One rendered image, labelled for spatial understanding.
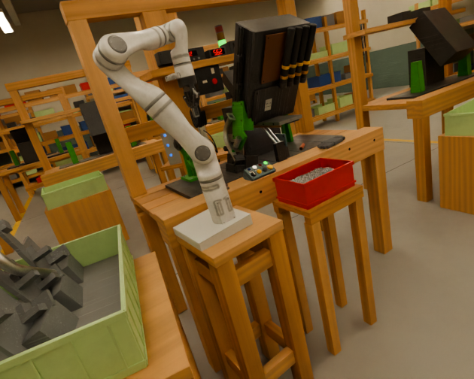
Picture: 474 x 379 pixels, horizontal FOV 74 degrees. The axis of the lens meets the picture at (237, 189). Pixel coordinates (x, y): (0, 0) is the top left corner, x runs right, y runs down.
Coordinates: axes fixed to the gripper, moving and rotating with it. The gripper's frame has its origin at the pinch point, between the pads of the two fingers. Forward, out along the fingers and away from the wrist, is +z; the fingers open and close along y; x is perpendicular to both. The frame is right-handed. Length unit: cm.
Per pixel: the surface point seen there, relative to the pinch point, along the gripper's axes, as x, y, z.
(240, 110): -39, 30, 7
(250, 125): -43, 29, 17
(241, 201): -13.0, 5.0, 47.0
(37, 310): 72, -35, 34
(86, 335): 62, -54, 36
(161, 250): 20, 66, 81
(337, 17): -554, 406, -85
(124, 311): 54, -56, 34
